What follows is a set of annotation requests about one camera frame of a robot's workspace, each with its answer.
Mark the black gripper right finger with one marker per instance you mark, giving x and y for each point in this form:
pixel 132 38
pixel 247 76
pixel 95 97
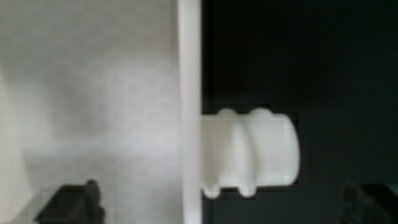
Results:
pixel 368 204

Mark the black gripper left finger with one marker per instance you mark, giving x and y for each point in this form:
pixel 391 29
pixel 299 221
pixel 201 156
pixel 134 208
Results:
pixel 73 207

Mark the white cabinet top knob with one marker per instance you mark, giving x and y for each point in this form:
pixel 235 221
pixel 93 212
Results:
pixel 251 151

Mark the white cabinet body box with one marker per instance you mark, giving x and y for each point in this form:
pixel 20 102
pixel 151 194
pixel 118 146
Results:
pixel 91 108

